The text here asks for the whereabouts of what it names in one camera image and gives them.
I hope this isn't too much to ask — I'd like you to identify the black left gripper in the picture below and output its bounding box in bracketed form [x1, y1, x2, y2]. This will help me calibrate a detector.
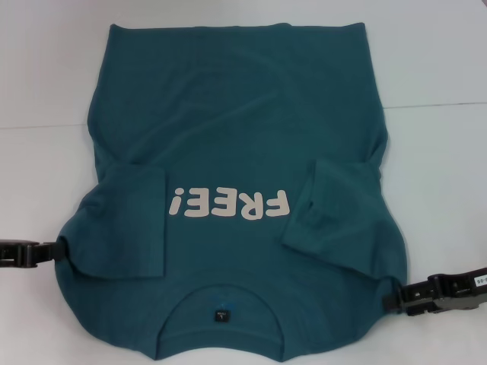
[0, 238, 65, 269]

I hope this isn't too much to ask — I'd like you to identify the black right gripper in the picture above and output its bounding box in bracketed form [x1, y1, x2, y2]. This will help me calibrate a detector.
[381, 268, 487, 317]

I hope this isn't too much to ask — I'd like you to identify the blue shirt with FREE print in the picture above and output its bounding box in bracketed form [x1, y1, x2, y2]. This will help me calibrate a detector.
[51, 21, 411, 348]

